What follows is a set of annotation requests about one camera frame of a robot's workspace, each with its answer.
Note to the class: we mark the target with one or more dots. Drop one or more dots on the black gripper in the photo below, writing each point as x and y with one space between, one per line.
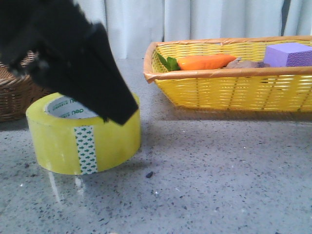
56 28

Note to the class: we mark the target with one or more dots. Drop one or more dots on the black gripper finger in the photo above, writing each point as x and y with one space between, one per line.
88 74

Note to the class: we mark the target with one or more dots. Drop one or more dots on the yellow tape roll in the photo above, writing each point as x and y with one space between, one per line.
70 139

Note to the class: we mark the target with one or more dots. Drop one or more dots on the grey curtain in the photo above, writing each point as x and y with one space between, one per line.
133 24

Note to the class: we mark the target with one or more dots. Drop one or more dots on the brown wicker basket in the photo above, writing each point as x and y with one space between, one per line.
17 94

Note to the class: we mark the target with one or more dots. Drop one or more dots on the orange toy carrot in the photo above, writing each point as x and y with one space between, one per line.
187 63

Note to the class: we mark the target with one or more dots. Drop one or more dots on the small black debris speck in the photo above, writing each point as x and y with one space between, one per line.
149 175

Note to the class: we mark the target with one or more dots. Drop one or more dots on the brown toy potato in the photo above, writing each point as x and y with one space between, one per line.
239 63

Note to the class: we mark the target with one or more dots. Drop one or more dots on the yellow woven basket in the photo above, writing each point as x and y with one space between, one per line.
286 89

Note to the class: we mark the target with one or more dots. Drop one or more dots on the purple foam block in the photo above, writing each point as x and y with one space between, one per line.
288 55

